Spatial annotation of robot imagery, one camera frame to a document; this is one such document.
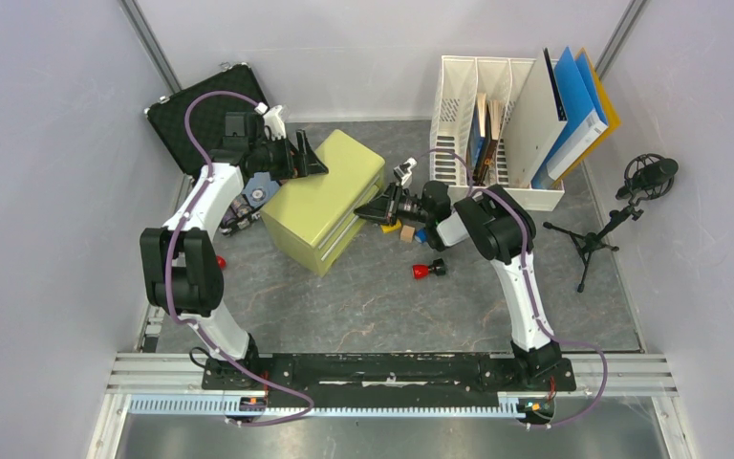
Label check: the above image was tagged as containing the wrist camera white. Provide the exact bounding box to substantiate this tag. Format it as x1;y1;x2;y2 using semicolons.
393;157;418;187
254;102;287;141

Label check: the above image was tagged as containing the blue plastic folder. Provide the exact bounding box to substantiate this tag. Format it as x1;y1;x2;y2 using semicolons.
530;47;610;189

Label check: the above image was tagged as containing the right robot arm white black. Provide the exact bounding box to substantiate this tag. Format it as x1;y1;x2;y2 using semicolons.
354;181;552;390

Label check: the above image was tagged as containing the black microphone on tripod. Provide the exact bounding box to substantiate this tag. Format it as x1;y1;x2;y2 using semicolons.
543;153;680;293

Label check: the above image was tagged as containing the yellow eraser block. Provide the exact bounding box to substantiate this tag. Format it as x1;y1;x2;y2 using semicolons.
380;221;402;234

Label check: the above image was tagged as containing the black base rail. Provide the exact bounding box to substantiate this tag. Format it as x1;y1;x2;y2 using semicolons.
202;353;577;409

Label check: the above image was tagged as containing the white paper box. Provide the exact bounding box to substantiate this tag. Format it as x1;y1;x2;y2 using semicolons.
503;48;567;188

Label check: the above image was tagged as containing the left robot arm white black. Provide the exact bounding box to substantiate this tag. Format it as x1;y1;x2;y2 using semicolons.
140;103;328;390

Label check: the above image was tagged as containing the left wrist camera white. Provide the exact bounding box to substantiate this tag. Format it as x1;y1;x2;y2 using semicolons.
254;102;287;141

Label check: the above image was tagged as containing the white file organizer rack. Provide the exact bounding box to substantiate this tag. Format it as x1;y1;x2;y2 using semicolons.
429;55;564;211

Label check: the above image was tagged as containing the orange plastic folder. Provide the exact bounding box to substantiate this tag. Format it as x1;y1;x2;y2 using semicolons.
560;49;621;181

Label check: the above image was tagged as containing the green drawer cabinet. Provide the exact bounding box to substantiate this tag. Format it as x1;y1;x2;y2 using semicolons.
261;130;385;276

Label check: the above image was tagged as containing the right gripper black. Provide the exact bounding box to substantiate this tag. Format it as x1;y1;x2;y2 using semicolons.
354;183;431;228

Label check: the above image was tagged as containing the Animal Farm book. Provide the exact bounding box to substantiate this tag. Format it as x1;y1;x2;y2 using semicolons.
466;93;487;171

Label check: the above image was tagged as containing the black poker chip case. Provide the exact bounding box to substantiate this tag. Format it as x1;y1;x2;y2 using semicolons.
144;61;280;237

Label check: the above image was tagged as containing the wooden cube block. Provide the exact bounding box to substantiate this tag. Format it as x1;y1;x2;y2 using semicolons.
399;225;416;243

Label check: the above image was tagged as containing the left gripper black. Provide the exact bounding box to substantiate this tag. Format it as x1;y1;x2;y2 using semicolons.
250;131;328;184

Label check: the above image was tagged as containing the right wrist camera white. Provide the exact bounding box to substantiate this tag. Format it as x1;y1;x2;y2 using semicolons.
393;157;418;187

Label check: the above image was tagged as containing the brown small book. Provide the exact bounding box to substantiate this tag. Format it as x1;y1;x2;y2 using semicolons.
474;99;506;186

